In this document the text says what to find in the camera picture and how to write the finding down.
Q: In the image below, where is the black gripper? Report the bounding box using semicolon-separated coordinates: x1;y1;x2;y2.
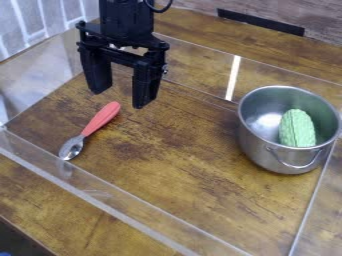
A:
75;0;169;109

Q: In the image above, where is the pink handled metal spoon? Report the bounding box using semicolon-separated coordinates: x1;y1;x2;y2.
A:
58;101;120;161

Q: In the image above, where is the stainless steel pot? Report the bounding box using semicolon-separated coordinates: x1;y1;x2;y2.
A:
237;85;342;174

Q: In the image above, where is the green knitted toy vegetable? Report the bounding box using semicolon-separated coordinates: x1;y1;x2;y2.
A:
279;109;316;147

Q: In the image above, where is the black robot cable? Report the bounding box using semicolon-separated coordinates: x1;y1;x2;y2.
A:
142;0;173;14

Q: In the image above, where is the black strip on wall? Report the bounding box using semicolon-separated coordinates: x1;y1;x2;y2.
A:
216;8;304;37

